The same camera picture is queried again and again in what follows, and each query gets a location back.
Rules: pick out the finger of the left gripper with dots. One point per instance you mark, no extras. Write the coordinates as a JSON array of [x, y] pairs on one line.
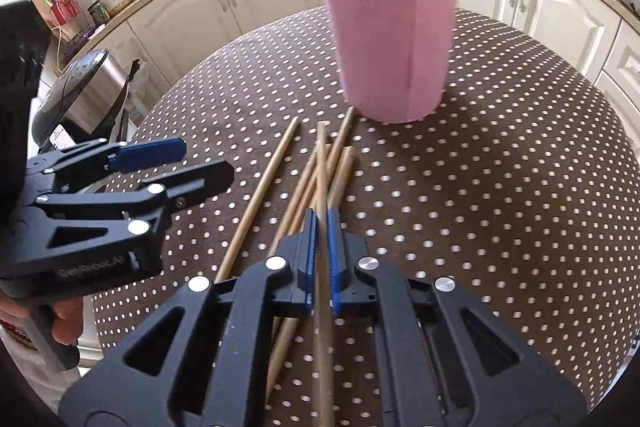
[[86, 221], [81, 165]]

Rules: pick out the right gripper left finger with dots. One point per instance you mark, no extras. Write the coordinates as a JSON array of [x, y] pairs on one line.
[[201, 359]]

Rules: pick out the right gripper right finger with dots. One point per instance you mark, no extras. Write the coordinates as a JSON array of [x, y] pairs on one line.
[[444, 359]]

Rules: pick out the wooden chopstick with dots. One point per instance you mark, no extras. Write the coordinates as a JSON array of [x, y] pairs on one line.
[[300, 245], [323, 361], [310, 186], [287, 226], [255, 202]]

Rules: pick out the person left hand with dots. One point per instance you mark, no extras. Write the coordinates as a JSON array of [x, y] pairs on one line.
[[68, 323]]

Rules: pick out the smartphone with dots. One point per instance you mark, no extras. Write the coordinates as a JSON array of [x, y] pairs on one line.
[[59, 139]]

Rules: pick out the rice cooker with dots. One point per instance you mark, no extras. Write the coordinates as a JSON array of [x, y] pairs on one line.
[[85, 101]]

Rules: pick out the small dark jar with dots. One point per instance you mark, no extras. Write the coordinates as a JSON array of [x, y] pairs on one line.
[[98, 13]]

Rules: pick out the wooden cutting board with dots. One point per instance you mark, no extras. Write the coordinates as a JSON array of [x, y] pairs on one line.
[[45, 9]]

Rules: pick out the brown polka dot tablecloth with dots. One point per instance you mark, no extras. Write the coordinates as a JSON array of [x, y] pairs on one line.
[[522, 185]]

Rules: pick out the pink cylindrical cup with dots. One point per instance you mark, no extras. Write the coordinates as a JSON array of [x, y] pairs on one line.
[[393, 55]]

